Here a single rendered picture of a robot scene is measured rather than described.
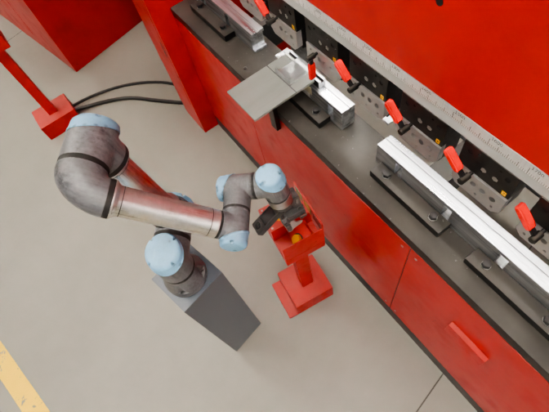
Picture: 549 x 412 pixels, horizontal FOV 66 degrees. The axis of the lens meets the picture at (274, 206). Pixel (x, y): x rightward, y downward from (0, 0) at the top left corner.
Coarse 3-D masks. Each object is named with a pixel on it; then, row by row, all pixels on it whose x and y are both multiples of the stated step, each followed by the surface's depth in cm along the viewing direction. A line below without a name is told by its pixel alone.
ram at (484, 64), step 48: (288, 0) 127; (336, 0) 107; (384, 0) 93; (432, 0) 82; (480, 0) 73; (528, 0) 66; (384, 48) 103; (432, 48) 89; (480, 48) 79; (528, 48) 71; (480, 96) 86; (528, 96) 77; (480, 144) 95; (528, 144) 83
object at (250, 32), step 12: (204, 0) 195; (216, 0) 184; (228, 0) 183; (216, 12) 189; (228, 12) 179; (240, 12) 178; (228, 24) 187; (240, 24) 175; (252, 24) 174; (240, 36) 182; (252, 36) 172; (252, 48) 179
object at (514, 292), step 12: (480, 252) 123; (468, 264) 123; (480, 276) 122; (492, 276) 119; (504, 276) 119; (492, 288) 120; (504, 288) 117; (516, 288) 117; (516, 300) 115; (528, 300) 115; (528, 312) 114; (540, 312) 113; (540, 324) 112
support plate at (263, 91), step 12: (276, 60) 158; (288, 60) 157; (264, 72) 156; (240, 84) 155; (252, 84) 154; (264, 84) 153; (276, 84) 152; (288, 84) 151; (300, 84) 151; (240, 96) 152; (252, 96) 151; (264, 96) 150; (276, 96) 150; (288, 96) 149; (252, 108) 149; (264, 108) 148
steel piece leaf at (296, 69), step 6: (294, 60) 156; (300, 60) 156; (288, 66) 155; (294, 66) 155; (300, 66) 154; (306, 66) 154; (276, 72) 155; (282, 72) 154; (288, 72) 154; (294, 72) 153; (300, 72) 153; (306, 72) 153; (288, 78) 152; (294, 78) 152
